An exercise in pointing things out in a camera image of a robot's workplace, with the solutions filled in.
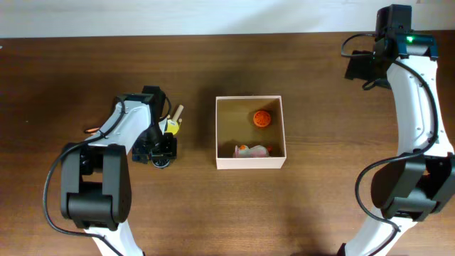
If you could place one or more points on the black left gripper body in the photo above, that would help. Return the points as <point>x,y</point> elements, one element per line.
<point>153,143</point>

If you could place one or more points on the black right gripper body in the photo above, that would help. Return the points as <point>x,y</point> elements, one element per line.
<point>369,68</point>

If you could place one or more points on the black round perforated puck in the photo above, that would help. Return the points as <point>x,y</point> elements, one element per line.
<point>161,163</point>

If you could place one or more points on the pink duck toy with hat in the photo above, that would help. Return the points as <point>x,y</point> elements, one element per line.
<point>258,151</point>

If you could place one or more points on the orange round perforated puck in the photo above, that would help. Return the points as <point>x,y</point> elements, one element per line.
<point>262,118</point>

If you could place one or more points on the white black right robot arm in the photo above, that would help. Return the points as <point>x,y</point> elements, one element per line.
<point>419,180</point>

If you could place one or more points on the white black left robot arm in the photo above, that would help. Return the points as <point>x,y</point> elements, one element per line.
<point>96,192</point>

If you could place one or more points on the yellow wooden rattle drum toy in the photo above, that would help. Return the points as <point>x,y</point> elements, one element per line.
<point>173,123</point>

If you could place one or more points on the yellow plush duck blue vest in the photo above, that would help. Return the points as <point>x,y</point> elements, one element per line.
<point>91,130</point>

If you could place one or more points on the open beige cardboard box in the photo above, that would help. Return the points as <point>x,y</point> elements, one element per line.
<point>234,127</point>

